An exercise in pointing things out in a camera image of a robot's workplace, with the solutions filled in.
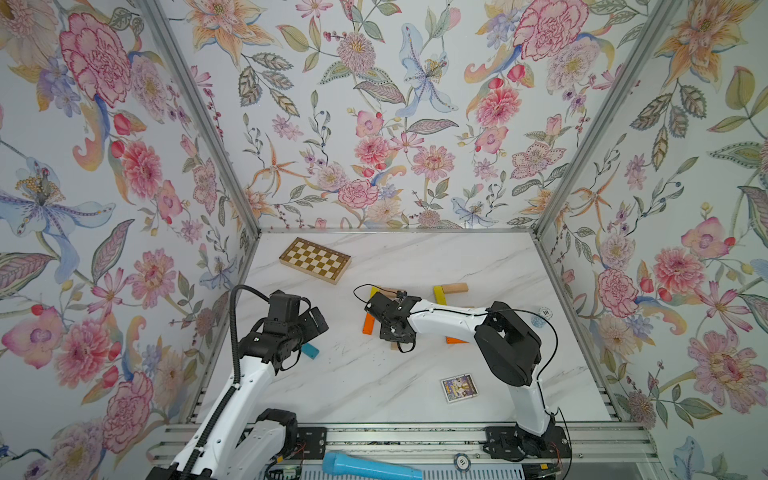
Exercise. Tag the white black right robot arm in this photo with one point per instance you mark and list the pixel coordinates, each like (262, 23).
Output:
(510, 348)

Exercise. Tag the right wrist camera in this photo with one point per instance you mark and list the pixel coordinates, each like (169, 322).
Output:
(383, 308)

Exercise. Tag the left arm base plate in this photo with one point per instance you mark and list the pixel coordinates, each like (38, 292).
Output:
(306, 444)

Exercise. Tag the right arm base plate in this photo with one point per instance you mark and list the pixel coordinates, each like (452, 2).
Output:
(514, 444)

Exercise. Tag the aluminium front rail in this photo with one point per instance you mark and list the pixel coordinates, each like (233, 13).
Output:
(421, 443)

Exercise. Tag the wooden folding chessboard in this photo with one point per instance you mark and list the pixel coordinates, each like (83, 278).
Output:
(315, 260)

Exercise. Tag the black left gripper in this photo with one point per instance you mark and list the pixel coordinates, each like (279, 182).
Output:
(313, 329)

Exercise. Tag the orange block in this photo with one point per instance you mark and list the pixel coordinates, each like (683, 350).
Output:
(454, 340)
(368, 325)

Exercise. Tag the teal block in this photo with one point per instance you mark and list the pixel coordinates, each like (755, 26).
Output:
(310, 351)

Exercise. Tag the blue microphone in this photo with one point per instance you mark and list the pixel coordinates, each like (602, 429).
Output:
(340, 464)

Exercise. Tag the orange block front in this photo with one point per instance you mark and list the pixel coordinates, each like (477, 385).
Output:
(454, 340)

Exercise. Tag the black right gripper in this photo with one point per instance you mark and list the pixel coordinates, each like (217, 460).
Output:
(384, 335)

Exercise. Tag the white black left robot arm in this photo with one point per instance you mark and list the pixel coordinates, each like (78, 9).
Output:
(235, 441)

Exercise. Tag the playing card box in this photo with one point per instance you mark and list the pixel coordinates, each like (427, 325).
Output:
(459, 388)

